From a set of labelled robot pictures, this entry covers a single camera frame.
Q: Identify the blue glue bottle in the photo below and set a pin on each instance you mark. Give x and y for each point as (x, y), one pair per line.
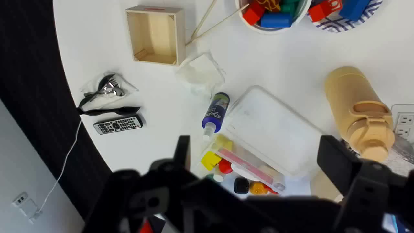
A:
(217, 110)

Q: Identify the green block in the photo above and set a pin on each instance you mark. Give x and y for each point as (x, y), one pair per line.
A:
(290, 5)

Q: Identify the white tissue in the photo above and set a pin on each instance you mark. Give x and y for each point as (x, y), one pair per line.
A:
(201, 71)

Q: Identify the black block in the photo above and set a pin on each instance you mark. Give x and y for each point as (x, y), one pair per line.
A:
(241, 185)

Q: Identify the long pink piece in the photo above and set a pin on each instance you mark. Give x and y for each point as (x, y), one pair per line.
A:
(248, 166)

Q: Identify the bowl with red blue items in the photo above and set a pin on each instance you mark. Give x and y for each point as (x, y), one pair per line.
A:
(337, 26)

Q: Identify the blue block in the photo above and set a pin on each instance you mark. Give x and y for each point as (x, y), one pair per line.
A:
(355, 8)
(276, 19)

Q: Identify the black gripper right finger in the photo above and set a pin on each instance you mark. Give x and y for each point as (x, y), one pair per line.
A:
(376, 198)

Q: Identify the orange block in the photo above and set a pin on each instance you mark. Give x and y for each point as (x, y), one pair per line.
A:
(258, 188)

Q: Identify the yellow block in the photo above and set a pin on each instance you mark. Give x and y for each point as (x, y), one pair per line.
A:
(210, 161)

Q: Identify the black pen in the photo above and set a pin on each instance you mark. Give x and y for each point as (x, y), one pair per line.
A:
(108, 111)

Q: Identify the white floor outlet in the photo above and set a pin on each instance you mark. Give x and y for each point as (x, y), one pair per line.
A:
(24, 202)

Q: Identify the red block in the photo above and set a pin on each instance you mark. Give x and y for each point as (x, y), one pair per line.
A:
(325, 9)
(254, 13)
(224, 166)

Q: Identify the white table power outlet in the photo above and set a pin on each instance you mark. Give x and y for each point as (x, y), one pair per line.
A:
(404, 123)

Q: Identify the tan plastic bottle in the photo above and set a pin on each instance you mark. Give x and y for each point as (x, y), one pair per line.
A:
(354, 104)

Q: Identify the white bowl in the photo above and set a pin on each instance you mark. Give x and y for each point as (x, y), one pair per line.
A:
(276, 30)

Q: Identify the clear plastic bin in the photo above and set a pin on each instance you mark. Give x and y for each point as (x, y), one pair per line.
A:
(228, 142)

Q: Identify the open wooden tray box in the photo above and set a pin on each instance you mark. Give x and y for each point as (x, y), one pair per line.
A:
(151, 36)

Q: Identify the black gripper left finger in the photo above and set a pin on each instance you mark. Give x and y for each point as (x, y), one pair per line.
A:
(143, 198)

